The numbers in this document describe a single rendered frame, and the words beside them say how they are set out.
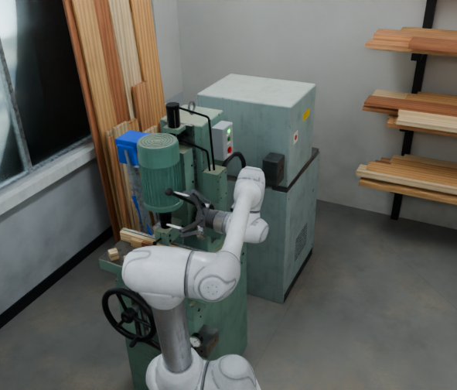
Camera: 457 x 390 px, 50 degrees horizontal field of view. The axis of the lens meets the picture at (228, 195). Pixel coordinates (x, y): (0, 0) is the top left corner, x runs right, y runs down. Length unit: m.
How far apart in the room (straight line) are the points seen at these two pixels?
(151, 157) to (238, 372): 0.90
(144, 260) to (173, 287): 0.11
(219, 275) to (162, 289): 0.17
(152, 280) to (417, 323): 2.41
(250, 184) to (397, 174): 2.17
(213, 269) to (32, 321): 2.44
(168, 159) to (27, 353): 1.81
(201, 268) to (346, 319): 2.18
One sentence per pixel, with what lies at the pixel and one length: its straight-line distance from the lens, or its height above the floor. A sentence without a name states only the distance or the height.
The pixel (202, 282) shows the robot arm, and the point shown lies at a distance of 1.31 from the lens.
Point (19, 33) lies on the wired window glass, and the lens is 3.40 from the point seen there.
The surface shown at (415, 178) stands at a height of 0.62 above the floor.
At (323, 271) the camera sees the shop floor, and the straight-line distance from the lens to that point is 3.78.
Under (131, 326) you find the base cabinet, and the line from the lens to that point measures 2.65.
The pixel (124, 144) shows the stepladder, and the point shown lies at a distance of 3.05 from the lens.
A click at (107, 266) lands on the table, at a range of 2.47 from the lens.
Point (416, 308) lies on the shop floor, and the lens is 3.62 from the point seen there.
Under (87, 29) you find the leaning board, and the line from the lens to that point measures 3.52.
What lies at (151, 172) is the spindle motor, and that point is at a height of 1.39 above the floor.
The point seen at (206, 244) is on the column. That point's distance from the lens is 2.51.
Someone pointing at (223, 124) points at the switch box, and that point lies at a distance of 2.31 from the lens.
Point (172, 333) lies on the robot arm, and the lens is 1.59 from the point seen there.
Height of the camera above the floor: 2.34
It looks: 30 degrees down
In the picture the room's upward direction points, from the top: 2 degrees counter-clockwise
